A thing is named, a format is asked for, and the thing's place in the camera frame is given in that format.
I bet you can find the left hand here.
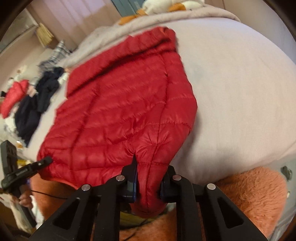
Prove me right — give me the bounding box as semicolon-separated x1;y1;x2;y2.
18;190;33;209

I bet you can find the pink beige curtain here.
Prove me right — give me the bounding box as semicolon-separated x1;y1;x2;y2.
27;0;120;50

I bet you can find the plaid pillow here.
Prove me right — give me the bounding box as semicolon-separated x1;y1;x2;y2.
38;40;71;72

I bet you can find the grey beige duvet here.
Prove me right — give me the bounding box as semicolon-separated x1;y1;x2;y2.
58;4;240;68

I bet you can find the white garment under navy pile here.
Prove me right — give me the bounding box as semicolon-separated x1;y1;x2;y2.
58;72;70;85

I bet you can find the red quilted down jacket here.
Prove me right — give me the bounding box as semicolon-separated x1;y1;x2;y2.
37;27;197;217

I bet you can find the teal curtain with lettering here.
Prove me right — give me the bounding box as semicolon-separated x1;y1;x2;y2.
111;0;144;16

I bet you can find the dark navy clothes pile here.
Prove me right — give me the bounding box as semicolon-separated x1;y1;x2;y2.
15;67;65;146

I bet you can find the white goose plush toy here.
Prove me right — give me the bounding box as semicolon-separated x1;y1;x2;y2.
118;0;205;26

